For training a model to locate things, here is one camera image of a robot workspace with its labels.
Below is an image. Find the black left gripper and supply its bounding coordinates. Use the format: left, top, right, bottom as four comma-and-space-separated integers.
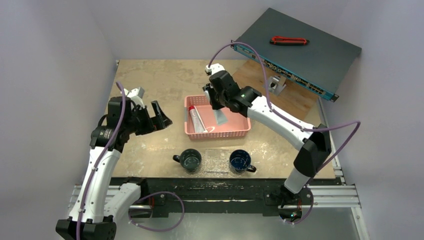
124, 100, 171, 136

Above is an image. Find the pink perforated plastic basket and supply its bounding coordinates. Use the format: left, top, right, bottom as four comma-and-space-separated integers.
184, 95, 251, 141

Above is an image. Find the red cap toothpaste tube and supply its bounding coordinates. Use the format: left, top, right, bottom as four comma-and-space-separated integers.
188, 105, 207, 133

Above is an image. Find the dark green mug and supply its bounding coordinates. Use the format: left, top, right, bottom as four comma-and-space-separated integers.
172, 148, 202, 173

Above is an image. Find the dark blue mug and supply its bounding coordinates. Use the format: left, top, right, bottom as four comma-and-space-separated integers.
229, 149, 257, 174

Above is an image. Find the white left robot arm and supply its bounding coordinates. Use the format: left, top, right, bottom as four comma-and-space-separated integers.
55, 96, 173, 240

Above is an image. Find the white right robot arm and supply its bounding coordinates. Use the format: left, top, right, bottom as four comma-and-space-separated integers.
202, 66, 332, 204

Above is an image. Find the wooden board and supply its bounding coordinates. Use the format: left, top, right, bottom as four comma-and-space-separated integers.
232, 60, 321, 126

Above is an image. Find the red black utility knife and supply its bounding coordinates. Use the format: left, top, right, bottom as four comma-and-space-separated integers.
269, 36, 310, 46

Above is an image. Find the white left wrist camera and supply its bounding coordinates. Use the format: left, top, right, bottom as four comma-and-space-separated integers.
126, 87, 145, 108

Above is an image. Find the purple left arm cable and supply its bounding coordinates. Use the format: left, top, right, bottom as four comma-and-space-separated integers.
75, 81, 127, 240

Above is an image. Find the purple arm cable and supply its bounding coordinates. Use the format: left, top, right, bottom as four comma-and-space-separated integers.
75, 81, 127, 240
207, 41, 361, 173

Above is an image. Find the grey metal bracket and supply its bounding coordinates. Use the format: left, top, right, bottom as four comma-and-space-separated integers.
267, 75, 287, 96

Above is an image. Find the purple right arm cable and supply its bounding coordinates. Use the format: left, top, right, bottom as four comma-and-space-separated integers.
207, 41, 361, 173

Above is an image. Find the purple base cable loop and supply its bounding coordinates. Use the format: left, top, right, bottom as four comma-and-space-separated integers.
128, 191, 185, 233

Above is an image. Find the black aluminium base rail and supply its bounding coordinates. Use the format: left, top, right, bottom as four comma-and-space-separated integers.
67, 177, 362, 220

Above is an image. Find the teal network switch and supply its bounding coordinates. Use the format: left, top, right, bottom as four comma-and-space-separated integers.
232, 8, 362, 102

